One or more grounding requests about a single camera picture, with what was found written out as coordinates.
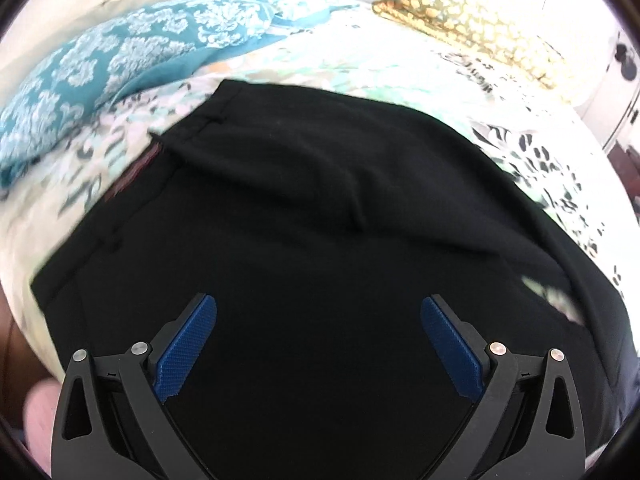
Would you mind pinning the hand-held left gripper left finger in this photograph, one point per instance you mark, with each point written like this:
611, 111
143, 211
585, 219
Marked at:
192, 340

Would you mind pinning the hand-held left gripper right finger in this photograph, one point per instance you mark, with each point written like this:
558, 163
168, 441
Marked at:
447, 345

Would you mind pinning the black pants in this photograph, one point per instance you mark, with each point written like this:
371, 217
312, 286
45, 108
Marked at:
320, 210

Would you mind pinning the large teal damask pillow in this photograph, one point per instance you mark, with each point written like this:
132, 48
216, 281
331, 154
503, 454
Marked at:
115, 60

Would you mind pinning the white door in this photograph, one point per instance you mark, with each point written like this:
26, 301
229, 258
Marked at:
622, 105

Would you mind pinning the floral leaf bedspread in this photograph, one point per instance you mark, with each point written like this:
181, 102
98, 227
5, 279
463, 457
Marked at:
360, 57

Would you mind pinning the yellow floral pillow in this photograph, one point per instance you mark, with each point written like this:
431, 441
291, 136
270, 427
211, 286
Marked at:
465, 20

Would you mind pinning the black item hanging on door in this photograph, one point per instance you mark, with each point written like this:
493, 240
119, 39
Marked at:
621, 57

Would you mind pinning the small teal damask pillow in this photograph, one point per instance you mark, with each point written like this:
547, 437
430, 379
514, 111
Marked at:
285, 2

